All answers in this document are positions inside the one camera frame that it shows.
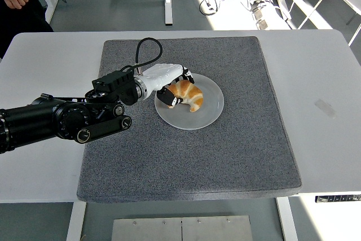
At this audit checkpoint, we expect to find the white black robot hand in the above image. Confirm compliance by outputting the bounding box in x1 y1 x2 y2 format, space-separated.
140 63 195 108

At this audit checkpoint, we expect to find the golden croissant bread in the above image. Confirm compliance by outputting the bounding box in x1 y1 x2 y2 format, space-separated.
166 79 204 113

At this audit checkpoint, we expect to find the round pale grey plate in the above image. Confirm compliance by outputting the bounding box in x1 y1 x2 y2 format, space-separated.
154 72 225 131

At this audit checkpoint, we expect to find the grey metal plate with screws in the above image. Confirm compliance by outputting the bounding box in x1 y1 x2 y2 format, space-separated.
182 215 253 241
112 217 183 241

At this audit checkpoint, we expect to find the person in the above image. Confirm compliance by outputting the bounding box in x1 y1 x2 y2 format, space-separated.
0 0 54 58

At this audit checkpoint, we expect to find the grey speckled mat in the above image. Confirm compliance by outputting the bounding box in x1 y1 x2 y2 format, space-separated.
76 36 302 204

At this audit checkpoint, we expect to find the clear tape strip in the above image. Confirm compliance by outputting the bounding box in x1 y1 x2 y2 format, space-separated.
315 99 338 120

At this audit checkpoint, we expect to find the table height control panel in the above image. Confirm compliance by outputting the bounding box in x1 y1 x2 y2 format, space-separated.
315 194 361 204

